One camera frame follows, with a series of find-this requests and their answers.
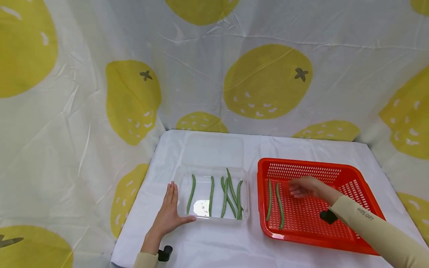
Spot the person's right hand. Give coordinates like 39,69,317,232
288,176,331,200

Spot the person's left hand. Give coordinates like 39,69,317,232
143,181,197,243

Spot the person's left forearm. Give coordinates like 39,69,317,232
133,235,163,268

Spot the person's right forearm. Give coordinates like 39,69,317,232
322,185,429,268

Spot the single green bean pod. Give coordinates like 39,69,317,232
275,182,285,230
266,179,273,221

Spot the clear plastic container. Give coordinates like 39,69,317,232
174,165,251,224

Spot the bunch of green beans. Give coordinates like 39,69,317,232
186,168,244,220

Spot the red plastic basket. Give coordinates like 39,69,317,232
257,157,387,256

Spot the black wrist band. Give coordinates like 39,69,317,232
158,245,174,262
319,210,339,225

